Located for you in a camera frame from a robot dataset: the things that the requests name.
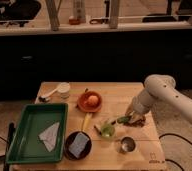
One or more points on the green pepper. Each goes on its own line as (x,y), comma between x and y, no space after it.
(123,119)

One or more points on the green plastic tray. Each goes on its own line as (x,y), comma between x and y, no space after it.
(26,146)

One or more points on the red object on ledge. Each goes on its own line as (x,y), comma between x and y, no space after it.
(73,21)

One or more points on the blue grey sponge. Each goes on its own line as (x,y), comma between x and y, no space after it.
(78,144)

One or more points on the white folded cloth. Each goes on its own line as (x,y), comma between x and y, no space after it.
(49,136)

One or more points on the black pole beside table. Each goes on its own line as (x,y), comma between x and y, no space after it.
(11,130)

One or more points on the orange fruit in pan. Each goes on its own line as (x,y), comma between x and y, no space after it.
(93,100)

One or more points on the orange pan with yellow handle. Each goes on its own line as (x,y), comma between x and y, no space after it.
(88,110)

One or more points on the bunch of dark grapes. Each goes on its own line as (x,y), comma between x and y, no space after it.
(137,121)

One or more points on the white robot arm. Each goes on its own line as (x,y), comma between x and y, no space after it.
(161,87)

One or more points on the dark round bowl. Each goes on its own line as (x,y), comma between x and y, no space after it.
(69,155)

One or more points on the black office chair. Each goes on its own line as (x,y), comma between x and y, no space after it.
(19,12)

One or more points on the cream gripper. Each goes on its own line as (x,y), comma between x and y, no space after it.
(132,113)

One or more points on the small metal cup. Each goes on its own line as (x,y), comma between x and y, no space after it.
(127,145)

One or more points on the white cup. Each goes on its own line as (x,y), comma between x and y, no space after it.
(64,89)

